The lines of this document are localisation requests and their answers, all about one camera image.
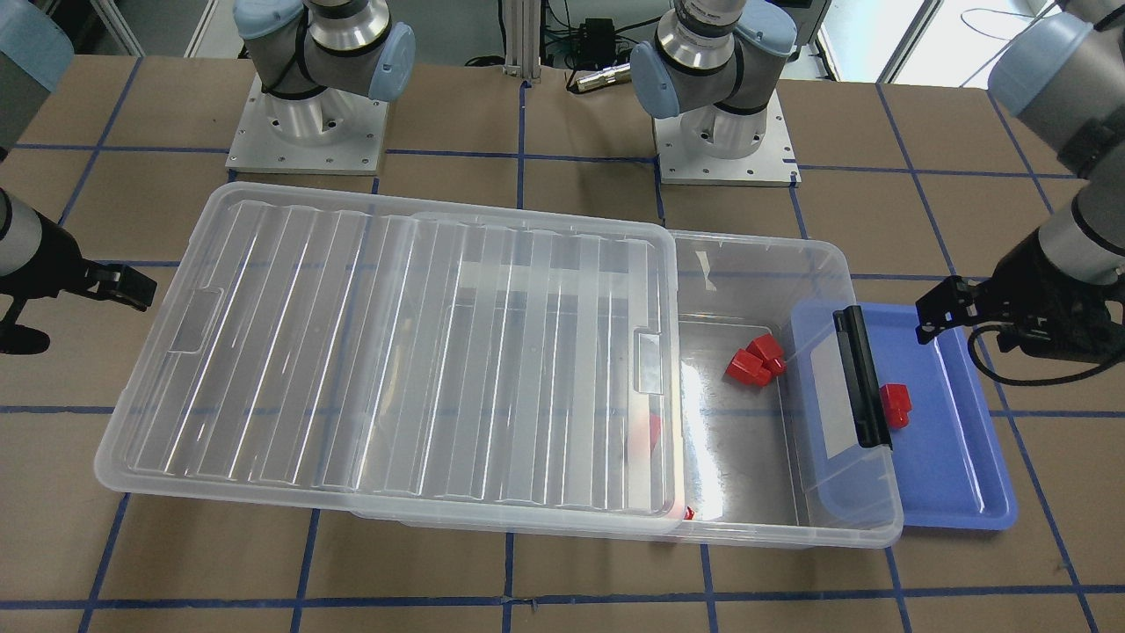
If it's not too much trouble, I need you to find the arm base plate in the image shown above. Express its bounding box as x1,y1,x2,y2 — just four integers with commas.
653,91,802,187
226,76,392,177

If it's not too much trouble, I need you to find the blue plastic tray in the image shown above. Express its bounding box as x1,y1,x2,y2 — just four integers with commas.
788,300,1018,532

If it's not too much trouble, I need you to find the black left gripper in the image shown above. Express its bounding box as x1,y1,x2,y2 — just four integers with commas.
915,224,1122,367

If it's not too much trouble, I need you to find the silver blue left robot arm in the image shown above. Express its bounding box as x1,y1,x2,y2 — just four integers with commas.
629,1,1124,376

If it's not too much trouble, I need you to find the black box latch handle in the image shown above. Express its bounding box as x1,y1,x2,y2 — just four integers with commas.
833,304,893,449

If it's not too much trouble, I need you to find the clear ribbed box lid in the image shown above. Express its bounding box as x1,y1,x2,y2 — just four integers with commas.
95,183,686,539

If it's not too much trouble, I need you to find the clear plastic storage box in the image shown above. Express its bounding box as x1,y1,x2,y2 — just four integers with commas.
314,221,901,548

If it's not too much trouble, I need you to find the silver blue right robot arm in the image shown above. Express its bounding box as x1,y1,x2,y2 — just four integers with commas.
1,1,417,355

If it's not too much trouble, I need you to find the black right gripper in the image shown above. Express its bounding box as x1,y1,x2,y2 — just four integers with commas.
1,224,158,355

